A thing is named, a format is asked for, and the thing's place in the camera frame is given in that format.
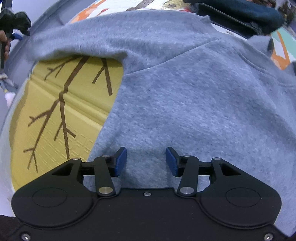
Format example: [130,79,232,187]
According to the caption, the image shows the grey knit sweater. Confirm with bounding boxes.
[28,10,295,235]

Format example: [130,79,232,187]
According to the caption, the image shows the person's left hand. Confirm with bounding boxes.
[0,30,11,60]

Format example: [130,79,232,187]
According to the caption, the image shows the colourful foam play mat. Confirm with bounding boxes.
[0,0,296,193]

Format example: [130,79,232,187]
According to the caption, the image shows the dark navy folded garment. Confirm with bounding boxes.
[185,1,284,38]

